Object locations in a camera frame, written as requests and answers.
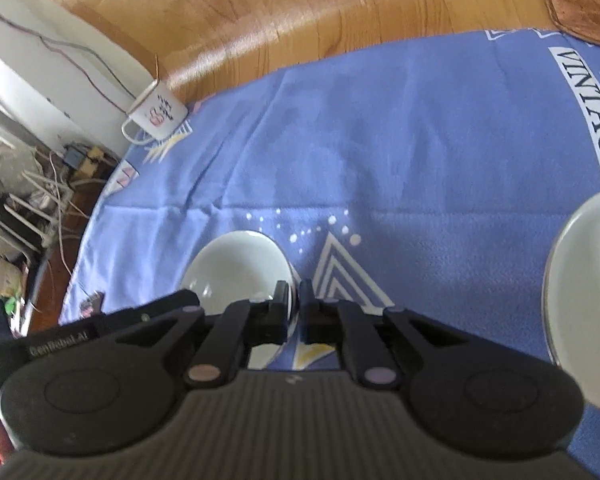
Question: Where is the white wire rack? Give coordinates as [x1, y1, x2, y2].
[0, 167, 76, 257]

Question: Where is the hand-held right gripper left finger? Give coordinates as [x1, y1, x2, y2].
[115, 280, 290, 390]

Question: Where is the blue printed tablecloth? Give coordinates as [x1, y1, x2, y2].
[60, 27, 600, 480]

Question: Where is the white enamel mug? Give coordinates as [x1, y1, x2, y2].
[121, 80, 188, 143]

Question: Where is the wood-pattern vinyl sheet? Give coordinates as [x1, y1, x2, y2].
[32, 0, 561, 106]

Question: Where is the black cable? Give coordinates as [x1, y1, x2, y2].
[0, 2, 141, 111]

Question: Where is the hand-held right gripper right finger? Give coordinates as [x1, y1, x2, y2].
[299, 279, 473, 390]

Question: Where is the white floral bowl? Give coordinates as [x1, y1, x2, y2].
[182, 230, 301, 370]

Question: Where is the white floral plate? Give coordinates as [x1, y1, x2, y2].
[542, 191, 600, 411]

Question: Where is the black power adapter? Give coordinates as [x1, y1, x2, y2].
[62, 145, 89, 169]

